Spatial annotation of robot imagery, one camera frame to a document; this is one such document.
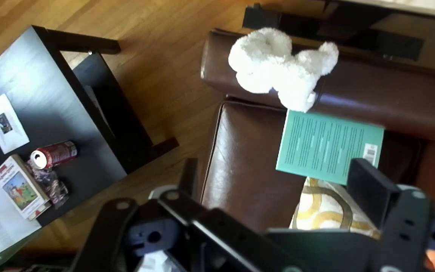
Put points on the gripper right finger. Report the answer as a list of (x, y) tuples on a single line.
[(406, 226)]

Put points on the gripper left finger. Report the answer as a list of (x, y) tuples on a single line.
[(117, 230)]

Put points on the small illustrated book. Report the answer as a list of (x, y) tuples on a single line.
[(21, 187)]

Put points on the blue book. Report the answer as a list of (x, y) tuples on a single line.
[(315, 147)]

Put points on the white teddy bear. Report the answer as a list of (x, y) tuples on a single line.
[(274, 68)]

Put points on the crumpled clear plastic bag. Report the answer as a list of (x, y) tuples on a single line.
[(53, 185)]

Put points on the white yellow patterned cushion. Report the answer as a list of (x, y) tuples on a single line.
[(323, 211)]

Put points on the red soda can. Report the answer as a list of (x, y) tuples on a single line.
[(57, 153)]

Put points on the black side table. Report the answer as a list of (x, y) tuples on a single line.
[(51, 98)]

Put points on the brown leather armchair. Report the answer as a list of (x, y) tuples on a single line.
[(247, 158)]

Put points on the white card with picture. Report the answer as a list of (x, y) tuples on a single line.
[(4, 124)]

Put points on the black low table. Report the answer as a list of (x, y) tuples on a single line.
[(376, 41)]

